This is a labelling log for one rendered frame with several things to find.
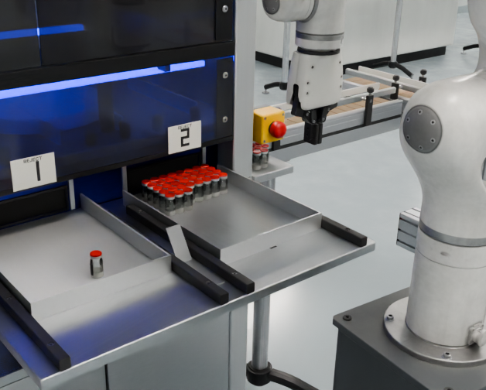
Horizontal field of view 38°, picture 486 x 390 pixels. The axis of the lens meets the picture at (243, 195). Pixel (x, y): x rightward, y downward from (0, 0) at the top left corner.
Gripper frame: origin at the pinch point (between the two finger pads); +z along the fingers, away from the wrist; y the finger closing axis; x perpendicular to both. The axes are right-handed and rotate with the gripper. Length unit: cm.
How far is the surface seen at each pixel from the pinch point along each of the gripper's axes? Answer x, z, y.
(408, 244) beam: -36, 65, -84
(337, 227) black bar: 2.3, 20.4, -6.4
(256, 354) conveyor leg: -47, 91, -30
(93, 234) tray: -26.7, 22.2, 32.2
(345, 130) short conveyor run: -42, 22, -56
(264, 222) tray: -10.7, 22.2, 1.6
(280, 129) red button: -27.8, 10.4, -17.4
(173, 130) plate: -31.2, 6.3, 9.9
